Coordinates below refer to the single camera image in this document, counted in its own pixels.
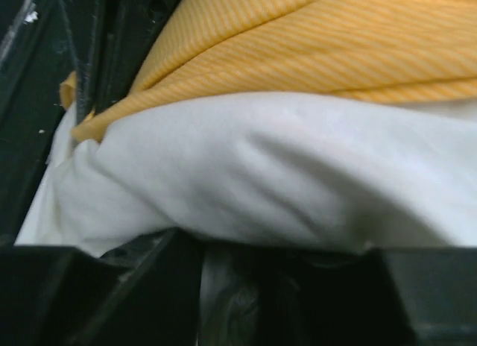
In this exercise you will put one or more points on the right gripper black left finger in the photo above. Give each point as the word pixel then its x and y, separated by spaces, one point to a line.
pixel 62 296

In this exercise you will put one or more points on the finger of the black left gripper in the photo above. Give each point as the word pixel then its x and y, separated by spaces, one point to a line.
pixel 36 56
pixel 134 28

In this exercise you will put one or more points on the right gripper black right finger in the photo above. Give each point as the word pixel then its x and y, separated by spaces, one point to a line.
pixel 415 296

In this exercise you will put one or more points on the white pillow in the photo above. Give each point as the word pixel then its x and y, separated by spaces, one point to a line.
pixel 253 172

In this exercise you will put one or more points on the blue yellow Mickey pillowcase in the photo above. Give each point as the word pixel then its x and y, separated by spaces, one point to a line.
pixel 383 51

